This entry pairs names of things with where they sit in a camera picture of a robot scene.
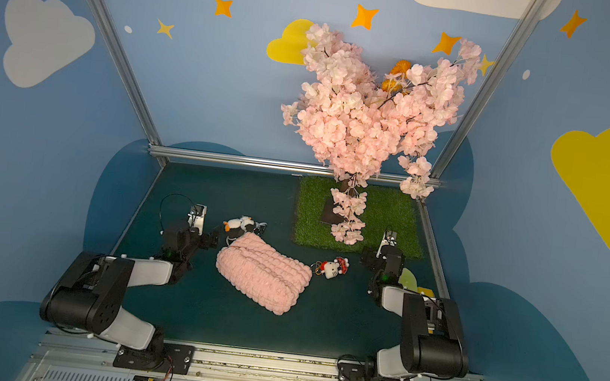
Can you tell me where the white orange duck plush charm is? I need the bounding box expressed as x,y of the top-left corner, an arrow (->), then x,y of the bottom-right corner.
224,215 -> 267,235

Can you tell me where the white red kitty plush charm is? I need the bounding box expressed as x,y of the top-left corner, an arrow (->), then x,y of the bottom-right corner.
312,256 -> 349,280

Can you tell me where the pink fluffy knitted bag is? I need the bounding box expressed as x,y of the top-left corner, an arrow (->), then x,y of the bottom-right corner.
216,233 -> 312,316

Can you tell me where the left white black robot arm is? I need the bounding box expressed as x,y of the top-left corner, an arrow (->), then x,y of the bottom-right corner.
39,221 -> 219,372

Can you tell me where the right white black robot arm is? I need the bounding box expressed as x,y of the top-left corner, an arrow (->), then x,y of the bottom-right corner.
340,244 -> 469,381

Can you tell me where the green toy shovel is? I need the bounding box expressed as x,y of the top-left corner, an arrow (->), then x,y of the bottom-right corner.
398,268 -> 419,293

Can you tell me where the yellow toy shovel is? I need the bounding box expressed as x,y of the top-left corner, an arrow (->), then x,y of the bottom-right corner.
417,288 -> 436,299

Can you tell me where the green artificial grass mat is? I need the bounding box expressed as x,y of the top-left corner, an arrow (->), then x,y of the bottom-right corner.
292,176 -> 425,260

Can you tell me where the pink cherry blossom tree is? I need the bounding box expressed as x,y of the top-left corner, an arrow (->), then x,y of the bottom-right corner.
281,24 -> 486,246

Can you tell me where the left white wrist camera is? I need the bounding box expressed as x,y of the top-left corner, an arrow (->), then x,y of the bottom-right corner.
188,204 -> 207,235

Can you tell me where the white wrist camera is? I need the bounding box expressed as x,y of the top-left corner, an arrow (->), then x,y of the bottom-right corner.
188,204 -> 207,235
376,229 -> 398,259

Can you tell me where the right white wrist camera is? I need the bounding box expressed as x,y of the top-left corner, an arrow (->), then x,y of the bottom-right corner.
376,229 -> 398,259

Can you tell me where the aluminium cage frame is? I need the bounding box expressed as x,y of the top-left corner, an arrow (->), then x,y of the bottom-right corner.
14,0 -> 554,379

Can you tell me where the dark tree base plate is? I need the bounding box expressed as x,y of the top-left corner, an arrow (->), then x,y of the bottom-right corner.
320,195 -> 345,225

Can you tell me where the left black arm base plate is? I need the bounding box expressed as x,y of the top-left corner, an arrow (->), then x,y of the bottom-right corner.
112,342 -> 196,375

